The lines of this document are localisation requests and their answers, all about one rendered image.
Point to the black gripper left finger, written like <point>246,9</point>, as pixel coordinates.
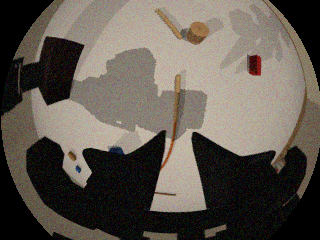
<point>141,166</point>

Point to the brown wooden cylinder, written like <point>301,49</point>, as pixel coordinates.
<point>197,32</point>

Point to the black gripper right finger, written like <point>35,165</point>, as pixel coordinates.
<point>220,170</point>

